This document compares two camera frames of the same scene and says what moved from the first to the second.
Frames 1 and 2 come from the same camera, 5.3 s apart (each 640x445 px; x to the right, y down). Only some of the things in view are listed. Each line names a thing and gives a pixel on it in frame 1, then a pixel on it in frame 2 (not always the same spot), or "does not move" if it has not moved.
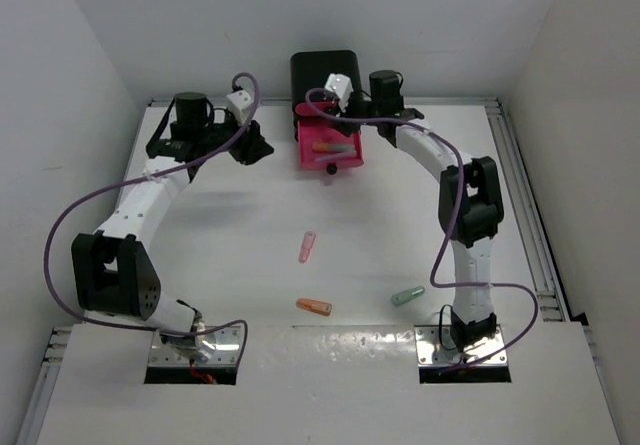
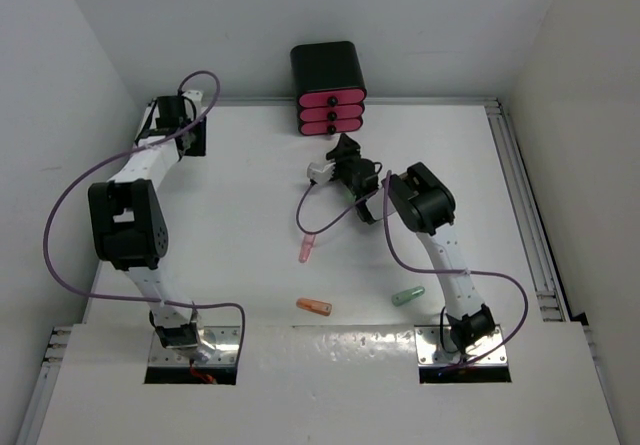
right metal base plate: x=436 y=346 does not move
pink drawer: x=323 y=146 -> x=332 y=114
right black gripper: x=356 y=95 -> x=347 y=150
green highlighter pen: x=406 y=295 does not move
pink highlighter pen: x=306 y=246 does not move
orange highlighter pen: x=314 y=306 does not move
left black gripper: x=251 y=146 -> x=197 y=149
